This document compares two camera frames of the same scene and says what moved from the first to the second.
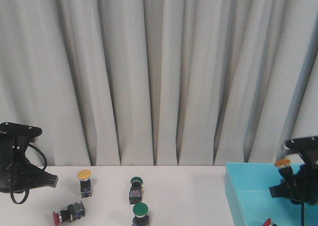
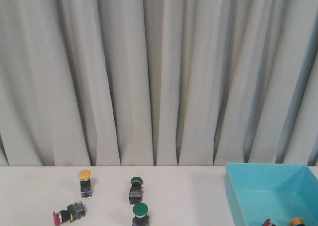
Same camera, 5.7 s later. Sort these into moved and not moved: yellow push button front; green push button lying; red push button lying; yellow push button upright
Moved: yellow push button front
Not moved: yellow push button upright; red push button lying; green push button lying
